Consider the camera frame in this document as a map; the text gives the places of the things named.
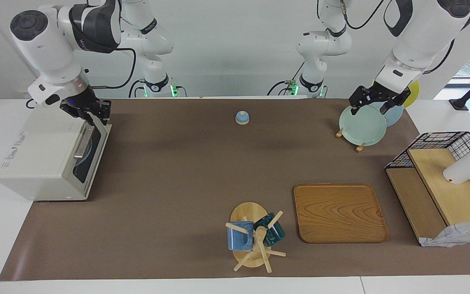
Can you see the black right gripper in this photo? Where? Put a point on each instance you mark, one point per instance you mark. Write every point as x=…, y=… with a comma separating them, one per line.
x=84, y=104

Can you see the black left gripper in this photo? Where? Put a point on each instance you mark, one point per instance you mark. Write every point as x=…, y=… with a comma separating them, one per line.
x=84, y=104

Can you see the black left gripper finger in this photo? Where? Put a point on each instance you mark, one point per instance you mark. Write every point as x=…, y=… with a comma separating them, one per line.
x=390, y=107
x=355, y=111

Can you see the glass oven door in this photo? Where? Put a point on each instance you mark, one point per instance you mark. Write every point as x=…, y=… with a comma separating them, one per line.
x=96, y=163

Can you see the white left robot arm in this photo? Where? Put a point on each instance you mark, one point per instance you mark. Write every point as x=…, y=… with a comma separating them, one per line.
x=418, y=45

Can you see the beige toaster oven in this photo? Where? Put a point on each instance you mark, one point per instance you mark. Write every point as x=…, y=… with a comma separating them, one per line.
x=35, y=159

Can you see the light blue smooth plate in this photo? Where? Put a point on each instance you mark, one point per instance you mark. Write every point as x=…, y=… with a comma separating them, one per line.
x=394, y=116

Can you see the pale green plate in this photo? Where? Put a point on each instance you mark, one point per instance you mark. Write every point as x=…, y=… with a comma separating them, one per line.
x=361, y=126

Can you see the yellow plate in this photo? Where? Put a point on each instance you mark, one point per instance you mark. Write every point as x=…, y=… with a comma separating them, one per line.
x=413, y=96

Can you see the wooden plate rack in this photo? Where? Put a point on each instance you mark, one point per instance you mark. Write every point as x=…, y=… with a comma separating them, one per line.
x=360, y=147

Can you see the white cup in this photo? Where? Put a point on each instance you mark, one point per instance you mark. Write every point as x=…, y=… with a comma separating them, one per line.
x=461, y=171

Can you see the wooden serving tray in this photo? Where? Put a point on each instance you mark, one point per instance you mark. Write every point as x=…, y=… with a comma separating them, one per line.
x=339, y=212

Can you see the wooden two-tier shelf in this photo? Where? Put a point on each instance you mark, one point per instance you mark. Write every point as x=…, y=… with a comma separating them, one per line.
x=455, y=196

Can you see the small blue lidded jar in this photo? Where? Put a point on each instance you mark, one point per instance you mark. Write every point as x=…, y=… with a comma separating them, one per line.
x=242, y=118

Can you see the brown table mat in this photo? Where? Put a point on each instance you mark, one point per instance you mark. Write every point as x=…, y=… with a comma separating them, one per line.
x=202, y=171

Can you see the white patterned cloth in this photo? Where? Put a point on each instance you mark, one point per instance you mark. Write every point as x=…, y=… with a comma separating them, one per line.
x=451, y=236

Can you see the wooden mug tree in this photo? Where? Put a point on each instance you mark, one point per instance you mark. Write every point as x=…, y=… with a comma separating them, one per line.
x=249, y=212

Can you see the dark green mug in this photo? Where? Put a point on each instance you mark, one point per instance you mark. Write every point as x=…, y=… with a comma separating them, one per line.
x=273, y=234

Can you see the blue mug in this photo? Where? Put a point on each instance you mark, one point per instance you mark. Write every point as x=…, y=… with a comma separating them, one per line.
x=237, y=241

